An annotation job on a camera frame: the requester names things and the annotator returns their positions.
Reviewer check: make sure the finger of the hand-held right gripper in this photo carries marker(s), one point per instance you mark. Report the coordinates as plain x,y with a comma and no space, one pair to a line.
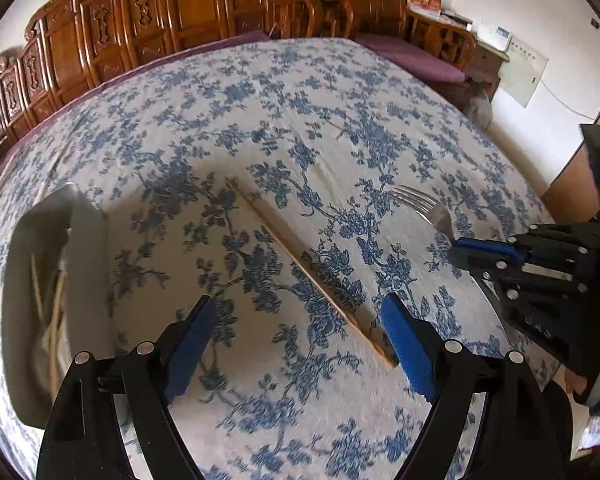
475,260
485,247

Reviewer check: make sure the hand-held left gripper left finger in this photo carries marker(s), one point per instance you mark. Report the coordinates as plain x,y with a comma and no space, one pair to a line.
190,355

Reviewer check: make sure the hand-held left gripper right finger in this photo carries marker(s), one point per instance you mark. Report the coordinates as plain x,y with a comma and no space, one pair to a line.
407,350

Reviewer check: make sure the metal fork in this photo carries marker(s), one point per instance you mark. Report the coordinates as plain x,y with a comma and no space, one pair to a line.
437,217

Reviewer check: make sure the light wooden chopstick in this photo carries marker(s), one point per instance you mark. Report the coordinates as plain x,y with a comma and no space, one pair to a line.
305,267

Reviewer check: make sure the dark brown chopstick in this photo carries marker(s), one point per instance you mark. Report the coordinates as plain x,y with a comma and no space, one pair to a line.
59,310

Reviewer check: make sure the grey plastic container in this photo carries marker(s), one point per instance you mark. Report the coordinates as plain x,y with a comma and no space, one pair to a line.
20,310

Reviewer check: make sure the person's right hand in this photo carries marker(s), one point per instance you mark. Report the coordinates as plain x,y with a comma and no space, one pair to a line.
575,385

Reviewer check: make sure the brown board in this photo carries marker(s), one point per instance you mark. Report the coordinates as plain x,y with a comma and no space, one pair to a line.
575,180

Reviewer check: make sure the grey plastic bag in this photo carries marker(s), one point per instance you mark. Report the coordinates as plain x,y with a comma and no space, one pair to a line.
480,107

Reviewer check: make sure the pale wooden chopstick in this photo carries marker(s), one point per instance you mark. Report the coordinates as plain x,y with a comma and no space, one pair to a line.
37,285

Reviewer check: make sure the small wooden cabinet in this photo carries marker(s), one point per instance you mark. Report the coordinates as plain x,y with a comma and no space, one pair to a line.
487,67

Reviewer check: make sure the white telephone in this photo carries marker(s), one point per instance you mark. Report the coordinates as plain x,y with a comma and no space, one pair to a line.
494,37

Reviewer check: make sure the blue floral tablecloth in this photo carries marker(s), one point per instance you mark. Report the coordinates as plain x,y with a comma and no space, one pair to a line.
305,110

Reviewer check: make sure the red box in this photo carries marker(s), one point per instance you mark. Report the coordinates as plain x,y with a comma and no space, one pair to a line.
424,2

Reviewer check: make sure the row of carved wooden chairs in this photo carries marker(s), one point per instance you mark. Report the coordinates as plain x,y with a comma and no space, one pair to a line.
95,35

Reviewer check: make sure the white wall panel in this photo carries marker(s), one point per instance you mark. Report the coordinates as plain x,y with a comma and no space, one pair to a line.
525,72

